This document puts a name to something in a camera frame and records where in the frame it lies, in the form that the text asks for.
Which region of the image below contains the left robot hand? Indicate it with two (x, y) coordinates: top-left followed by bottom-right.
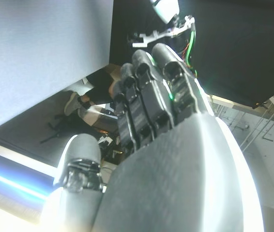
(51, 43), (266, 232)

